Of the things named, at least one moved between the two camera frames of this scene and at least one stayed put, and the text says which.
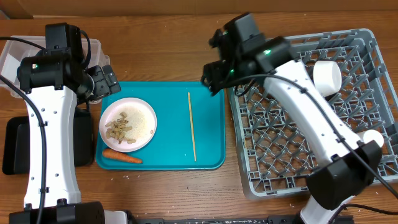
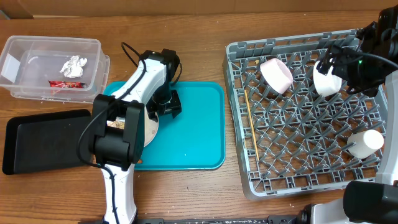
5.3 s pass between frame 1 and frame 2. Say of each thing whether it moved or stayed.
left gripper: moved
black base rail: stayed
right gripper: moved
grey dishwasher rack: stayed
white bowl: stayed
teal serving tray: stayed
